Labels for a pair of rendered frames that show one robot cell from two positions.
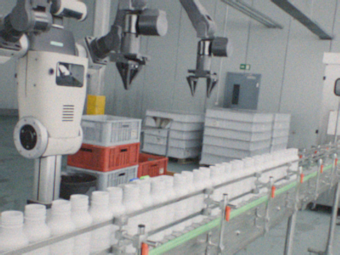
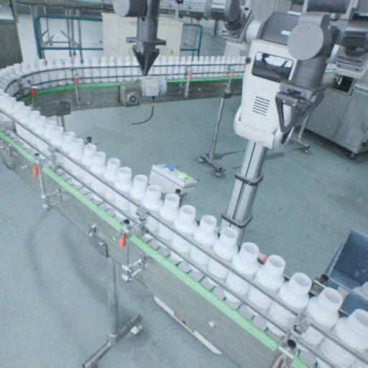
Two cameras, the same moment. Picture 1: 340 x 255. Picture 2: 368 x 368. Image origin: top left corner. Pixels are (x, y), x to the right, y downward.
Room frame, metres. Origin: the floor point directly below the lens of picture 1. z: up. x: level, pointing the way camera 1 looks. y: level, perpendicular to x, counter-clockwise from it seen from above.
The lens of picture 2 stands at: (1.52, -0.65, 1.62)
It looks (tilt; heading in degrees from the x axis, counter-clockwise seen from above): 34 degrees down; 98
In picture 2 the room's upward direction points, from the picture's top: 8 degrees clockwise
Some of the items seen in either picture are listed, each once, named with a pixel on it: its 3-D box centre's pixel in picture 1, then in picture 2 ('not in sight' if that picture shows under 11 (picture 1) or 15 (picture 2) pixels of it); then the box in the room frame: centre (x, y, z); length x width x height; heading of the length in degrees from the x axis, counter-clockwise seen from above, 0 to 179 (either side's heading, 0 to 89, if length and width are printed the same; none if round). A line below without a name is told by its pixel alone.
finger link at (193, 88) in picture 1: (197, 84); (298, 107); (1.67, 0.00, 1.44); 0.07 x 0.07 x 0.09; 62
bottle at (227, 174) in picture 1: (224, 185); (223, 256); (1.58, -0.13, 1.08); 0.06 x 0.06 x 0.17
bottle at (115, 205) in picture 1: (112, 222); (71, 154); (1.01, 0.17, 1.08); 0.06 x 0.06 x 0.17
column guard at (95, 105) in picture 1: (95, 116); not in sight; (11.45, 2.57, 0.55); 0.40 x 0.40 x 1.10; 62
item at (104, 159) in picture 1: (104, 153); not in sight; (4.01, 0.79, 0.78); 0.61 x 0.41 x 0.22; 159
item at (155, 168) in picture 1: (138, 167); not in sight; (4.68, 0.55, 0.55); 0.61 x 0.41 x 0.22; 155
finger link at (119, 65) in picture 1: (131, 73); (142, 59); (1.25, 0.19, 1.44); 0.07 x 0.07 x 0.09; 62
